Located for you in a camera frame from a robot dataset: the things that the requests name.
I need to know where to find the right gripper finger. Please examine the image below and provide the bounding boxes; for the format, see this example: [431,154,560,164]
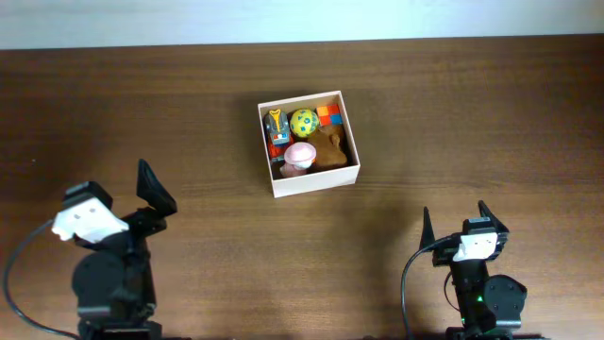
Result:
[419,207,435,249]
[478,200,510,234]

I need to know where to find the brown plush toy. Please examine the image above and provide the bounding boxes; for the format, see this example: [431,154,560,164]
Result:
[308,125,348,172]

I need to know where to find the red grey toy truck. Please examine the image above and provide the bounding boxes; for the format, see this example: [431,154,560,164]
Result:
[263,109,294,163]

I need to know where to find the pink white duck toy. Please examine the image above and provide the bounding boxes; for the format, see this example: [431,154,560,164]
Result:
[279,142,316,178]

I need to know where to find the colourful puzzle cube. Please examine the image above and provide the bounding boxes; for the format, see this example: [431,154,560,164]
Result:
[316,104,343,127]

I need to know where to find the yellow ball with blue marks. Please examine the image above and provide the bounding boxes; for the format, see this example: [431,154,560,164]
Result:
[290,109,320,138]

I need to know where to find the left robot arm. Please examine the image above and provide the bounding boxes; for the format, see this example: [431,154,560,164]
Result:
[52,159,177,339]

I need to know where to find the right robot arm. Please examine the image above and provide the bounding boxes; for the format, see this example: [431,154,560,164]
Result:
[420,201,528,340]

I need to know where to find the white open cardboard box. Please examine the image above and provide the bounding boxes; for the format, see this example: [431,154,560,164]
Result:
[258,91,361,197]

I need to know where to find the right black cable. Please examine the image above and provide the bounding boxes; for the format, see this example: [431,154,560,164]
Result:
[400,234,461,340]

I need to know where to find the black cable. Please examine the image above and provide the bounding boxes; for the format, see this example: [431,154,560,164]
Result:
[400,234,461,340]
[2,219,81,340]

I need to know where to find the left black cable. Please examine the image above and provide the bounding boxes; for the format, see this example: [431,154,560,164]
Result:
[2,219,81,340]

